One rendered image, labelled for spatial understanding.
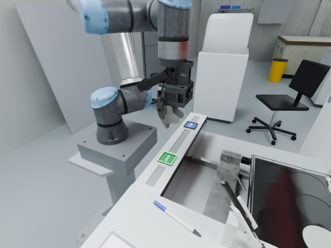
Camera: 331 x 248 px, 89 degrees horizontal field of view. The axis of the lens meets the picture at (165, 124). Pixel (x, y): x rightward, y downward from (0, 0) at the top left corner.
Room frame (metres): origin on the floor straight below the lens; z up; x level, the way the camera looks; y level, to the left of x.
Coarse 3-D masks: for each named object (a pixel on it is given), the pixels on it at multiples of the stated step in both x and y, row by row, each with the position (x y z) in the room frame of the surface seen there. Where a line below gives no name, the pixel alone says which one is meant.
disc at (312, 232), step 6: (306, 228) 0.25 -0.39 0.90; (312, 228) 0.25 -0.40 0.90; (318, 228) 0.25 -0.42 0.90; (306, 234) 0.24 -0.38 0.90; (312, 234) 0.24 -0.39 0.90; (318, 234) 0.24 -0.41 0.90; (324, 234) 0.24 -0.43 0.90; (330, 234) 0.24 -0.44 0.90; (306, 240) 0.22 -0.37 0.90; (312, 240) 0.22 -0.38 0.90; (318, 240) 0.22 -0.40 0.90; (324, 240) 0.22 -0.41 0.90; (330, 240) 0.22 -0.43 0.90; (312, 246) 0.21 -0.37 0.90; (318, 246) 0.21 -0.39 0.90; (324, 246) 0.21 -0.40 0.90; (330, 246) 0.21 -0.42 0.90
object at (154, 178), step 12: (192, 120) 0.76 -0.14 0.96; (204, 120) 0.75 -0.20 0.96; (180, 132) 0.64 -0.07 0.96; (192, 132) 0.64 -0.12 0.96; (168, 144) 0.55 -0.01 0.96; (180, 144) 0.56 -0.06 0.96; (156, 156) 0.48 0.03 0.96; (180, 156) 0.48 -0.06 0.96; (156, 168) 0.42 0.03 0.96; (168, 168) 0.42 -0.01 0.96; (144, 180) 0.37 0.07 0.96; (156, 180) 0.37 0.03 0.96; (168, 180) 0.37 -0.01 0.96; (156, 192) 0.32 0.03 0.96
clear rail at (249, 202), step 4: (252, 156) 0.54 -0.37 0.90; (252, 160) 0.52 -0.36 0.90; (252, 164) 0.49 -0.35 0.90; (252, 168) 0.47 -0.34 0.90; (252, 172) 0.45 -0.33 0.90; (252, 176) 0.43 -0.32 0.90; (252, 180) 0.42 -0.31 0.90; (252, 184) 0.40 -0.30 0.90; (248, 188) 0.38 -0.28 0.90; (252, 188) 0.38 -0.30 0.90; (248, 192) 0.37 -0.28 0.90; (252, 192) 0.37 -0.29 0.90; (248, 196) 0.35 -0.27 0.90; (248, 200) 0.34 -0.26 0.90; (248, 204) 0.32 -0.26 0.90; (248, 208) 0.31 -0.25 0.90; (244, 232) 0.24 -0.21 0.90
